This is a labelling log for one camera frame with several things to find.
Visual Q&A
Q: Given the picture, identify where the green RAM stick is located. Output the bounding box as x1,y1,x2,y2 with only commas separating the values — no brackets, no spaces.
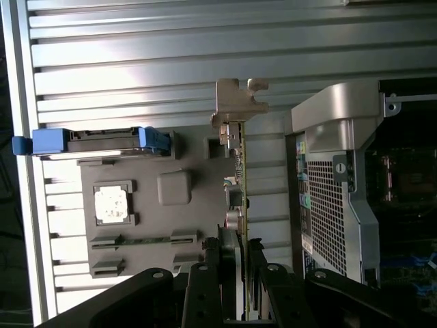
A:
91,236,193,247

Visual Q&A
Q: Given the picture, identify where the grey plastic parts rack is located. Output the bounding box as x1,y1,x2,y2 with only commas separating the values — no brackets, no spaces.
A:
76,128,242,282

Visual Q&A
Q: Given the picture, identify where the open black PC case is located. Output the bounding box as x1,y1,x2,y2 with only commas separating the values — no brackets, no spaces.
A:
284,80,437,302

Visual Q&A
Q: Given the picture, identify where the silver CPU chip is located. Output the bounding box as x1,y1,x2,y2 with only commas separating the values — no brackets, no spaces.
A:
93,185,133,226

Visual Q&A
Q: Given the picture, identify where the green motherboard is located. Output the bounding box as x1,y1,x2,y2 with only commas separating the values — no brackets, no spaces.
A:
365,146,437,299

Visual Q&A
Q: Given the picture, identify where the CPU socket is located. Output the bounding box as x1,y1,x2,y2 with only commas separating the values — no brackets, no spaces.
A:
378,154,437,203

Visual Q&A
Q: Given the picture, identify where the hard disk in blue carrier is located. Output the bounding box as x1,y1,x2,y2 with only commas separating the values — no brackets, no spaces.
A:
11,125,172,161

